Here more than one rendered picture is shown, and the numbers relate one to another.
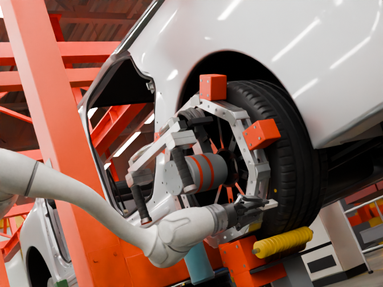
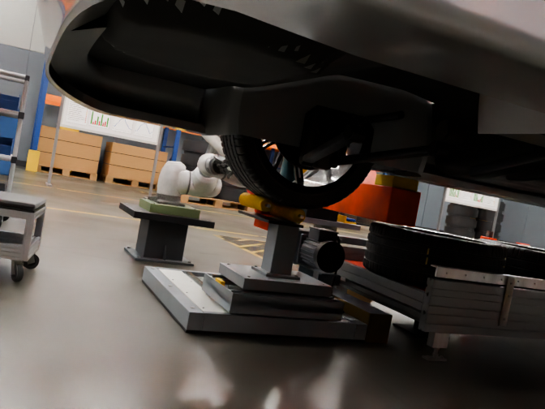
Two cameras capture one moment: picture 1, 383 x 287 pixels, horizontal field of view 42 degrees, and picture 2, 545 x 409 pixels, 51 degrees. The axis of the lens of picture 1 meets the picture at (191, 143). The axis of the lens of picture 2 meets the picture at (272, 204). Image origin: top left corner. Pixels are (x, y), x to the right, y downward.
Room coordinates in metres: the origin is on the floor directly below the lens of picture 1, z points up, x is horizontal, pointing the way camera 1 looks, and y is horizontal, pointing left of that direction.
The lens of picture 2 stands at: (2.40, -2.53, 0.60)
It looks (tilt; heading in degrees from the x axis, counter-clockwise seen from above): 2 degrees down; 102
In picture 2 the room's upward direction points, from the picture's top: 10 degrees clockwise
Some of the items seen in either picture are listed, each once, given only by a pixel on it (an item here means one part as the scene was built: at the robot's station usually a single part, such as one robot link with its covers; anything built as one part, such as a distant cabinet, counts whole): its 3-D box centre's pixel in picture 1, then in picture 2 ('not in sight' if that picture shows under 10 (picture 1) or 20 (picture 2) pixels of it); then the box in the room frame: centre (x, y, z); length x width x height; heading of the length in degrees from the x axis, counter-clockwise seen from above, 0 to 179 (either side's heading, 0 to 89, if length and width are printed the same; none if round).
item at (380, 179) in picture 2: not in sight; (396, 182); (2.38, 0.12, 0.70); 0.14 x 0.14 x 0.05; 37
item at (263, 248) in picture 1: (284, 241); (255, 201); (1.82, -0.18, 0.51); 0.29 x 0.06 x 0.06; 127
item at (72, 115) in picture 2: not in sight; (111, 127); (-1.81, 5.10, 0.97); 1.50 x 0.50 x 1.95; 38
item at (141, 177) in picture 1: (139, 177); not in sight; (1.87, 0.23, 0.93); 0.09 x 0.05 x 0.05; 127
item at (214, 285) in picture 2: not in sight; (271, 295); (1.96, -0.17, 0.13); 0.50 x 0.36 x 0.10; 37
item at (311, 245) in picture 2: not in sight; (316, 264); (2.08, 0.19, 0.26); 0.42 x 0.18 x 0.35; 127
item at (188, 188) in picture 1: (183, 168); not in sight; (1.58, 0.05, 0.83); 0.04 x 0.04 x 0.16
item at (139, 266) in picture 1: (167, 244); (374, 182); (2.28, 0.26, 0.69); 0.52 x 0.17 x 0.35; 127
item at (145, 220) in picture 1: (140, 203); not in sight; (1.85, 0.26, 0.83); 0.04 x 0.04 x 0.16
